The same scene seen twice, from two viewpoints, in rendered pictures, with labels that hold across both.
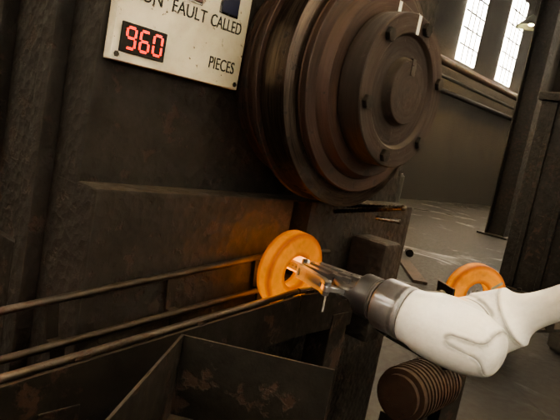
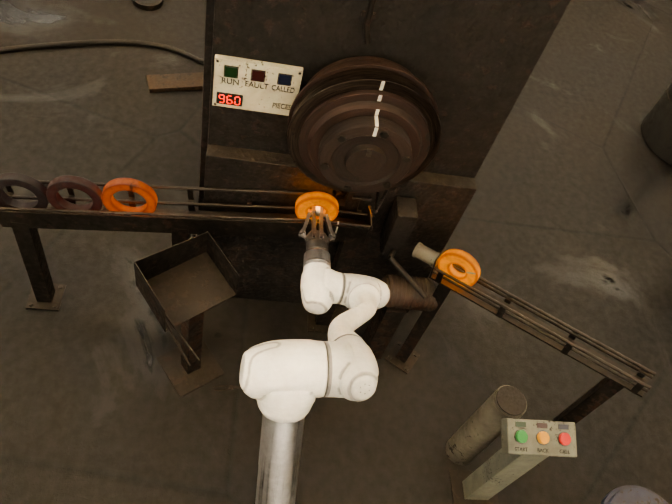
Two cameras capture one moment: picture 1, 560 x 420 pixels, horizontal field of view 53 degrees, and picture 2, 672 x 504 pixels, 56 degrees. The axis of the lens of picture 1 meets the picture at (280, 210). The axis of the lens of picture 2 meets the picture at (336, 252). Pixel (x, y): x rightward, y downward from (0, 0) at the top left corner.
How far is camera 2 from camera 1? 171 cm
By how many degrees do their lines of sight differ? 52
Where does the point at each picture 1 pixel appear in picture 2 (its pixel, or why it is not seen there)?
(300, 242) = (316, 201)
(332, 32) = (316, 123)
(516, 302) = (358, 294)
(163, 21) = (240, 90)
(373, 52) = (327, 146)
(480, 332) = (307, 297)
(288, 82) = (290, 140)
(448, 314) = (307, 282)
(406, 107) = (364, 170)
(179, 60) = (252, 105)
